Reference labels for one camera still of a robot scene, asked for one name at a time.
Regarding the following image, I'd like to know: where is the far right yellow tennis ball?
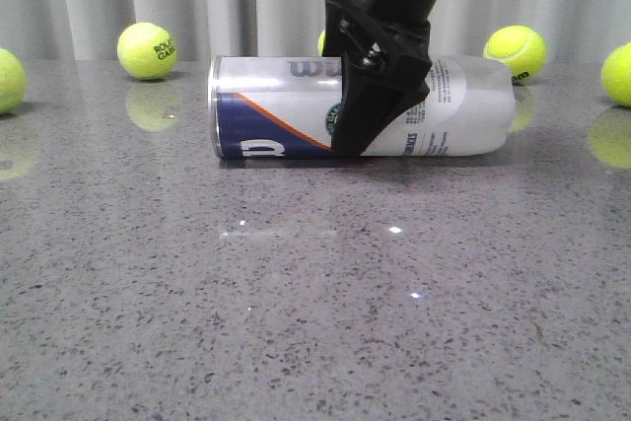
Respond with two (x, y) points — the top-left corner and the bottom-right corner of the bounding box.
(601, 43), (631, 107)

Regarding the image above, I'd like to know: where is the centre yellow tennis ball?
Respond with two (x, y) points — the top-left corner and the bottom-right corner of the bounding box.
(317, 30), (326, 56)

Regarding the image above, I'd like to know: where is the yellow Roland Garros tennis ball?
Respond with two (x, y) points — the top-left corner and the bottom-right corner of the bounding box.
(117, 22), (177, 80)

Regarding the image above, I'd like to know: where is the grey pleated curtain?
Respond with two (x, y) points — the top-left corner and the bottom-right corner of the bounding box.
(1, 0), (630, 62)

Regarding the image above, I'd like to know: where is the far left yellow tennis ball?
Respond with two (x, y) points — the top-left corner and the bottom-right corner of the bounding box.
(0, 49), (27, 115)

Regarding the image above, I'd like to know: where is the yellow Wilson tennis ball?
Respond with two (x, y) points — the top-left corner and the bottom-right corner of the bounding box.
(482, 26), (547, 84)

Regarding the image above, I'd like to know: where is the white blue Wilson tennis can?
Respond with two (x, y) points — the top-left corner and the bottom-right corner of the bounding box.
(208, 56), (516, 160)

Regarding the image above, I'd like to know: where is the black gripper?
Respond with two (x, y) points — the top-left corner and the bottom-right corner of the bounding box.
(323, 0), (437, 157)

